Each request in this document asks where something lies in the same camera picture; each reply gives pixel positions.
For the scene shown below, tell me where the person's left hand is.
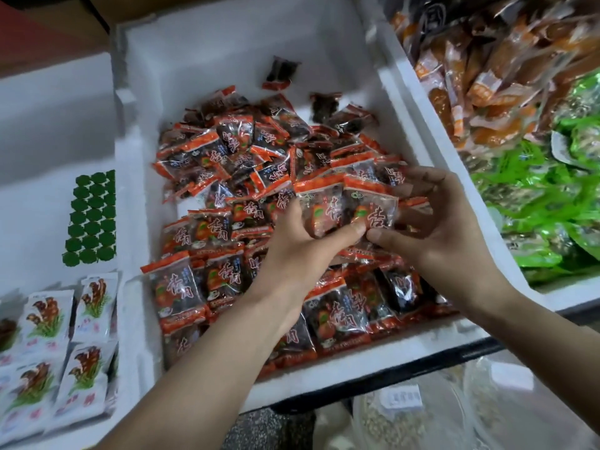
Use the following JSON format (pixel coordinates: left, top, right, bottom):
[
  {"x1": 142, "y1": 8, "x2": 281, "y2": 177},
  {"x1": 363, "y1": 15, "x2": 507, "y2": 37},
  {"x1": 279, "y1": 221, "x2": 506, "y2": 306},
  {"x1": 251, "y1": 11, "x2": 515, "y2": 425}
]
[{"x1": 251, "y1": 196, "x2": 369, "y2": 315}]

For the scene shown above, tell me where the person's right hand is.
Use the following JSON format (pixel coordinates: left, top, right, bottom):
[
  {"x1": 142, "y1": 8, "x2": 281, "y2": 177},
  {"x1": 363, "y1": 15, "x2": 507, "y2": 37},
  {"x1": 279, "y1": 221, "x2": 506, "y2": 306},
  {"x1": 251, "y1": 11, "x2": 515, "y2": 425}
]
[{"x1": 366, "y1": 166, "x2": 512, "y2": 313}]

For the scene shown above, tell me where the dark red snack packet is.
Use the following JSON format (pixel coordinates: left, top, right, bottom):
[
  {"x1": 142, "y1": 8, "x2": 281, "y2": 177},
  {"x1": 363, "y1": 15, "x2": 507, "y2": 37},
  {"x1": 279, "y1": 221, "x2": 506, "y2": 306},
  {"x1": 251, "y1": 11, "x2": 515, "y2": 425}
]
[
  {"x1": 293, "y1": 173, "x2": 348, "y2": 240},
  {"x1": 341, "y1": 175, "x2": 401, "y2": 233}
]

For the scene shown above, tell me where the pile of dark red packets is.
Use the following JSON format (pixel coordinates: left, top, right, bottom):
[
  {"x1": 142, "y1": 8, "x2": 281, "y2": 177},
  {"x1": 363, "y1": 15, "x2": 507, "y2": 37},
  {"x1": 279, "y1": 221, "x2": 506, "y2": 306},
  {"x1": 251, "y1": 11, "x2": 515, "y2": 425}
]
[{"x1": 141, "y1": 56, "x2": 461, "y2": 381}]

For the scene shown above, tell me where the pile of green packets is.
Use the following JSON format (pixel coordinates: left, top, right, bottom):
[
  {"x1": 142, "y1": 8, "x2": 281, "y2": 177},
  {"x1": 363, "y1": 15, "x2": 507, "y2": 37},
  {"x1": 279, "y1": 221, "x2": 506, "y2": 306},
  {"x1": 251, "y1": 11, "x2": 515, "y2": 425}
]
[{"x1": 467, "y1": 70, "x2": 600, "y2": 285}]

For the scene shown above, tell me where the pile of brown packets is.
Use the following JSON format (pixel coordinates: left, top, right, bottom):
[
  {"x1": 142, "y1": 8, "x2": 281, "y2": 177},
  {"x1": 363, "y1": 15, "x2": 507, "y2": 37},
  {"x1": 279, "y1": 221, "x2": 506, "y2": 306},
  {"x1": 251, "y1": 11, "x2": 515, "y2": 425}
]
[{"x1": 392, "y1": 0, "x2": 600, "y2": 151}]

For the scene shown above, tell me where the pile of white printed packets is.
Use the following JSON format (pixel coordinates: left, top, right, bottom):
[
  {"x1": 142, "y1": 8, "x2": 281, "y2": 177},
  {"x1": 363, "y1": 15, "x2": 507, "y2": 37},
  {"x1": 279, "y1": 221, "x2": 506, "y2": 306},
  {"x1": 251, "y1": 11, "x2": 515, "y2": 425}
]
[{"x1": 0, "y1": 271, "x2": 121, "y2": 446}]

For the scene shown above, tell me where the person's left forearm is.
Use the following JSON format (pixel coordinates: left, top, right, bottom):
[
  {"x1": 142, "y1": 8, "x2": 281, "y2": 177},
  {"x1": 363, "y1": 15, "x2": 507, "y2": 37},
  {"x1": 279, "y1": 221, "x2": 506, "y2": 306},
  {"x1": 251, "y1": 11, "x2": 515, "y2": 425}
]
[{"x1": 94, "y1": 295, "x2": 301, "y2": 450}]

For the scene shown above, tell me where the clear round plastic tub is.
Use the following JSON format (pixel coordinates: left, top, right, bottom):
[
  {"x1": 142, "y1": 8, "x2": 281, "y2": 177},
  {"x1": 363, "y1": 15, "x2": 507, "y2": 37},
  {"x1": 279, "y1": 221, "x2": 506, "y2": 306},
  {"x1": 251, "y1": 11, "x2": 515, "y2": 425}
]
[{"x1": 351, "y1": 372, "x2": 474, "y2": 450}]

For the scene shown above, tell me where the green leaf-pattern sheet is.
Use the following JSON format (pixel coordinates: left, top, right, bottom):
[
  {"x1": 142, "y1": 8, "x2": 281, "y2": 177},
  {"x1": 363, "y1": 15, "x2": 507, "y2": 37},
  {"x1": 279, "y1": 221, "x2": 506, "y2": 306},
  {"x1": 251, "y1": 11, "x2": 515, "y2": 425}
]
[{"x1": 61, "y1": 169, "x2": 118, "y2": 269}]

